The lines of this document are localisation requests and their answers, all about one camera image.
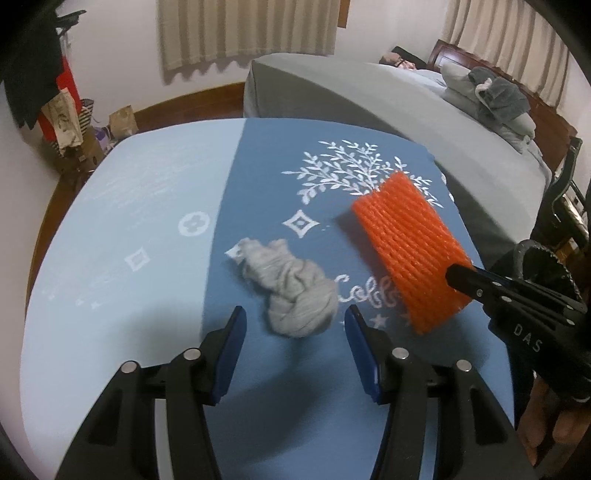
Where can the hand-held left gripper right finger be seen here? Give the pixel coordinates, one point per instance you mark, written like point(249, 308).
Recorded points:
point(362, 357)

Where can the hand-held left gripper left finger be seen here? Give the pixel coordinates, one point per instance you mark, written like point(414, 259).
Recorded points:
point(230, 353)

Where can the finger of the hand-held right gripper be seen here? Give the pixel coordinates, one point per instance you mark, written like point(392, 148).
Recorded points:
point(466, 279)

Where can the orange foam net sleeve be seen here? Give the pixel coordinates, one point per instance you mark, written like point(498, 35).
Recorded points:
point(406, 249)

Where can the bin with black bag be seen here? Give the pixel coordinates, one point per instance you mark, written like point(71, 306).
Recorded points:
point(538, 258)

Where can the grey cloth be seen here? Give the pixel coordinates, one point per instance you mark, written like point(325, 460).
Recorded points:
point(291, 295)

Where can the person's right hand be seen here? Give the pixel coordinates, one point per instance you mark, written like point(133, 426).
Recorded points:
point(540, 415)

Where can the blue printed tablecloth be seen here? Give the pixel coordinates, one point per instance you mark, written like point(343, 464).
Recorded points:
point(152, 258)

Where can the grey pillow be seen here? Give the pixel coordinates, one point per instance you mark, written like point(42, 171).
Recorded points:
point(519, 136)
point(457, 87)

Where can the wooden headboard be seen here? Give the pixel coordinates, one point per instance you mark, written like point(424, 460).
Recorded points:
point(551, 120)

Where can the grey plush blanket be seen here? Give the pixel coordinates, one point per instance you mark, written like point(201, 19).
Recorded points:
point(501, 94)

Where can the bed with grey sheet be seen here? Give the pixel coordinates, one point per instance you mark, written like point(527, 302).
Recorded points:
point(360, 101)

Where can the person lying on bed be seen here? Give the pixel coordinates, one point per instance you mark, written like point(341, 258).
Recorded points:
point(401, 59)

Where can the beige pleated curtain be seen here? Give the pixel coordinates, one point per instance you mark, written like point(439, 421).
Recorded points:
point(240, 32)
point(508, 41)

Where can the brown cardboard box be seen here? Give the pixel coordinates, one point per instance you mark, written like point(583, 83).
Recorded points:
point(83, 154)

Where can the small purple item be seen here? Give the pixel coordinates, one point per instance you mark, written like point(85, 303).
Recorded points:
point(104, 138)

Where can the small brown paper bag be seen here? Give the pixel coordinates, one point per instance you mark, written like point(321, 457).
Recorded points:
point(123, 122)

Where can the striped black white bag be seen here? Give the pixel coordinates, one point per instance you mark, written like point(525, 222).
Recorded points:
point(87, 115)

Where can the printed beige paper bag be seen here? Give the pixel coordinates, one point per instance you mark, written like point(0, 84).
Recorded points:
point(62, 120)

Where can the red bag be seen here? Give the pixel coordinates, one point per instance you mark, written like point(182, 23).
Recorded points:
point(64, 87)

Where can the black hanging clothes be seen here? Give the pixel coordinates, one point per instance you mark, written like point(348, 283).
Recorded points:
point(27, 69)

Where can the black metal frame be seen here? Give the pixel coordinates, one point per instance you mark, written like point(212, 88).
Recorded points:
point(565, 194)

